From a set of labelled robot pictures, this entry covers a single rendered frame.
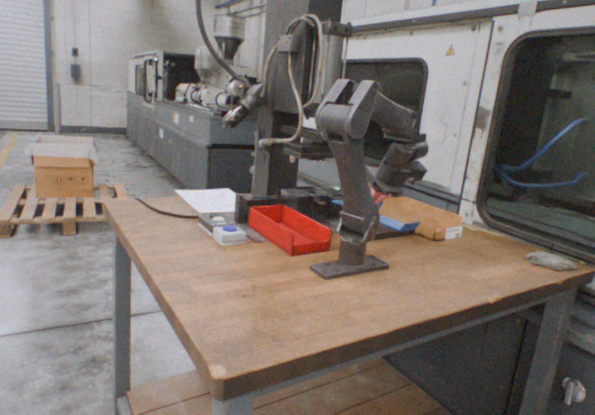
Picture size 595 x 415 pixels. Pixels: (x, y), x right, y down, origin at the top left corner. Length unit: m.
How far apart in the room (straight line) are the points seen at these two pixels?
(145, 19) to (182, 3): 0.91
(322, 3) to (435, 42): 0.65
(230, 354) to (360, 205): 0.45
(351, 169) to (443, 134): 0.97
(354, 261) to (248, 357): 0.42
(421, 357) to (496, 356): 0.38
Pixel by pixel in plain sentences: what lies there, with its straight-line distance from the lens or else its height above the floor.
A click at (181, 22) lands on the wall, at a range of 10.76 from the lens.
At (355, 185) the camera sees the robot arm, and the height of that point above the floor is 1.12.
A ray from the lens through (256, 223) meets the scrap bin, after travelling 1.25.
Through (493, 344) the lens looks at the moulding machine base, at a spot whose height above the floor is 0.49.
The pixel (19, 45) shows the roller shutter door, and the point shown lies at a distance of 10.34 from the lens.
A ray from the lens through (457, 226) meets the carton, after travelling 1.47.
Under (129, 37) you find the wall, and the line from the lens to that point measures 10.51.
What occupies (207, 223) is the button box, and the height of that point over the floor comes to 0.93.
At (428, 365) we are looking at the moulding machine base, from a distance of 2.04.
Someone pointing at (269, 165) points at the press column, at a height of 1.03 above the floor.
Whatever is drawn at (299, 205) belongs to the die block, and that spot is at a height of 0.96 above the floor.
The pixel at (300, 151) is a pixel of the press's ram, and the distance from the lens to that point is 1.32.
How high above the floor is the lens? 1.30
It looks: 13 degrees down
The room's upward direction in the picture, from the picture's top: 5 degrees clockwise
